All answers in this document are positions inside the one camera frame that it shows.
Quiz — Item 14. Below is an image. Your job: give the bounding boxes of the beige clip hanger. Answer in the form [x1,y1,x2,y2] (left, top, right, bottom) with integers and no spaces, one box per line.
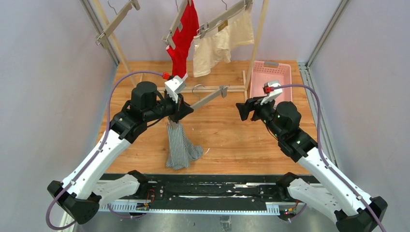
[167,85,230,129]
[92,0,140,45]

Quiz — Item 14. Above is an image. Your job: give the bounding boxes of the grey striped underwear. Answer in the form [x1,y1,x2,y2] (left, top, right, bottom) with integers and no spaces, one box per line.
[166,121,203,170]

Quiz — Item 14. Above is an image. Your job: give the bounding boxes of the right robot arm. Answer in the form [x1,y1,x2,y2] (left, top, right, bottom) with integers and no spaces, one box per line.
[236,97,388,232]

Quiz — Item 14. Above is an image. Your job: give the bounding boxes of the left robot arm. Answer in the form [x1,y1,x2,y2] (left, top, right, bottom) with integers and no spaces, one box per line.
[47,79,193,224]

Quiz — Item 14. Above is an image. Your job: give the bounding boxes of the cream underwear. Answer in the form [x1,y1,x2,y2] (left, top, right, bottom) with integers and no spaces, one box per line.
[192,9,254,77]

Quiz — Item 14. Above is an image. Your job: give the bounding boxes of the red underwear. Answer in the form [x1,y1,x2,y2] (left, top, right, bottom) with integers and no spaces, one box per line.
[166,1,199,80]

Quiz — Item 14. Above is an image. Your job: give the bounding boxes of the empty beige clip hanger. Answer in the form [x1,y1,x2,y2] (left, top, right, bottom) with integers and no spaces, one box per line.
[92,0,140,45]

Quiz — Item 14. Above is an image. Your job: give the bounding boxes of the cream underwear hanger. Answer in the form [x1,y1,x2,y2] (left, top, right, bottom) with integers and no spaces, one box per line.
[197,0,253,38]

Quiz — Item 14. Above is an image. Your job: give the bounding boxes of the wooden clothes rack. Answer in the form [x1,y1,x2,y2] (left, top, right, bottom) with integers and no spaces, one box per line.
[91,0,270,103]

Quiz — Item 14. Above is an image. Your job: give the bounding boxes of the pink plastic basket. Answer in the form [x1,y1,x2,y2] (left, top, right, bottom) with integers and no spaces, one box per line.
[249,61,293,105]

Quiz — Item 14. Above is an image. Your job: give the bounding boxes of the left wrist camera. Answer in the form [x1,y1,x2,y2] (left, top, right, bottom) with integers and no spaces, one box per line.
[165,76,186,103]

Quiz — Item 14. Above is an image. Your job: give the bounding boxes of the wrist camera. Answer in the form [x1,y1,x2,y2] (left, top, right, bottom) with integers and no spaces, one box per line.
[260,80,283,105]
[165,76,186,103]

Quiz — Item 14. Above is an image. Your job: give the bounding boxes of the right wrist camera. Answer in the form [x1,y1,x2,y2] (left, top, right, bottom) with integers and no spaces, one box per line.
[260,80,283,105]

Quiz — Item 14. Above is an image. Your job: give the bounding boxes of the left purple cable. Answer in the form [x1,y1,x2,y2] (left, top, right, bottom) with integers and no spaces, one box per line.
[45,71,171,231]

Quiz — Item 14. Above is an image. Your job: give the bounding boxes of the purple cable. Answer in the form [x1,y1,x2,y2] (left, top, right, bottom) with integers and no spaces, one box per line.
[45,71,171,231]
[264,84,388,232]

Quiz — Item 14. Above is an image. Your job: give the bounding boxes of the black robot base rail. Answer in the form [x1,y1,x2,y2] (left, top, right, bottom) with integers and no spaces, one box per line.
[100,174,302,215]

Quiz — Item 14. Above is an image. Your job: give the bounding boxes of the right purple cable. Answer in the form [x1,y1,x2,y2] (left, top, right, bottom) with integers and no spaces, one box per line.
[264,84,388,232]

